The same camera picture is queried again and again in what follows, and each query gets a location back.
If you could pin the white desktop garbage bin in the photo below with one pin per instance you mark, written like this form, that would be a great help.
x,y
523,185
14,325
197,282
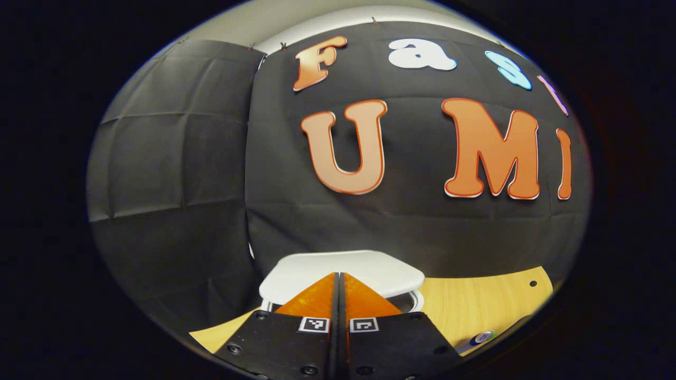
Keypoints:
x,y
343,264

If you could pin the silver blue pop can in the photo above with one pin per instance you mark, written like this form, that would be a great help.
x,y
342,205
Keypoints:
x,y
481,338

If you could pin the black backdrop cloth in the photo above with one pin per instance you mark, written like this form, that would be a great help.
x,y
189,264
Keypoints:
x,y
222,158

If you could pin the wooden desktop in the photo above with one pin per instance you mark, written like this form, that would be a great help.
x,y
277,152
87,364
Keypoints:
x,y
475,301

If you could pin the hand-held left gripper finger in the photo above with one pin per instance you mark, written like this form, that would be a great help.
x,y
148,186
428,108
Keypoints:
x,y
345,338
335,338

